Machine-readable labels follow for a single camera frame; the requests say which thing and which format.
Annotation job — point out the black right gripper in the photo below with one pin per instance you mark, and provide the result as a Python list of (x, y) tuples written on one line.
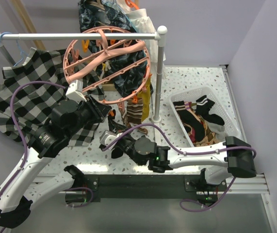
[(116, 127)]

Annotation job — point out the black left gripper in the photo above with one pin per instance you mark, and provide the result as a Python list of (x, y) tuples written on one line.
[(93, 105)]

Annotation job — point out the brown striped sock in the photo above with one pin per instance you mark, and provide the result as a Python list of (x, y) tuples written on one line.
[(134, 112), (124, 118)]

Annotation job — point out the pink round clip hanger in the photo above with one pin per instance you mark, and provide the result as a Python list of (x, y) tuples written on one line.
[(106, 65)]

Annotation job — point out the yellow sock with pattern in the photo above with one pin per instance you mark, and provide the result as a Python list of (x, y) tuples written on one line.
[(146, 96)]

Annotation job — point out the black striped sock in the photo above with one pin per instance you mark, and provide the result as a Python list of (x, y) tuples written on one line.
[(192, 125)]

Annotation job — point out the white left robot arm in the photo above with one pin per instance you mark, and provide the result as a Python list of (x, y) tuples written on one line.
[(17, 199)]

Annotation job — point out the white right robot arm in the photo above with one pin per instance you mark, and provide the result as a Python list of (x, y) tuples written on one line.
[(230, 158)]

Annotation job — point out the orange plastic hanger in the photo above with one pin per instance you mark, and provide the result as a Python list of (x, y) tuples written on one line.
[(132, 4)]

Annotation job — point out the dark blue patterned garment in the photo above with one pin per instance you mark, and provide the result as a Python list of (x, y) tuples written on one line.
[(90, 17)]

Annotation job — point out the black white checkered shirt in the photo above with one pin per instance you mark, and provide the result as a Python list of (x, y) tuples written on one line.
[(34, 103)]

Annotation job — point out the white garment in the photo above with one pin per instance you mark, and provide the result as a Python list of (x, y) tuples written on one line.
[(146, 26)]

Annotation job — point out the white clothes rack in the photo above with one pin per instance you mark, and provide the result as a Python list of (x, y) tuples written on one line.
[(159, 36)]

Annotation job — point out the teal garment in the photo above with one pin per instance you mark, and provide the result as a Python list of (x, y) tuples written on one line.
[(133, 16)]

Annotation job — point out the white plastic basket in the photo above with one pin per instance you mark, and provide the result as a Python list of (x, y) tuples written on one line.
[(222, 107)]

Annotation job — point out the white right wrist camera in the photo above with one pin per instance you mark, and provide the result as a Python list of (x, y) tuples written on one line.
[(107, 140)]

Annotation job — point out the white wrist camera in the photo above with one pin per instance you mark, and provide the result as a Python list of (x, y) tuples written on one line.
[(107, 140), (74, 91)]

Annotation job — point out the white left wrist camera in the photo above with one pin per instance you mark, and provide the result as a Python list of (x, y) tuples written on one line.
[(74, 91)]

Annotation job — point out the light blue wire hanger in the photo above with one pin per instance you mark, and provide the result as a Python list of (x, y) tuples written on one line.
[(22, 53)]

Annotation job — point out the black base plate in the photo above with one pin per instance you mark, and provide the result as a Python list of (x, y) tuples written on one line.
[(146, 186)]

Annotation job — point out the wooden frame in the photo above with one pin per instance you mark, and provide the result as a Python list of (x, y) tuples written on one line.
[(24, 15)]

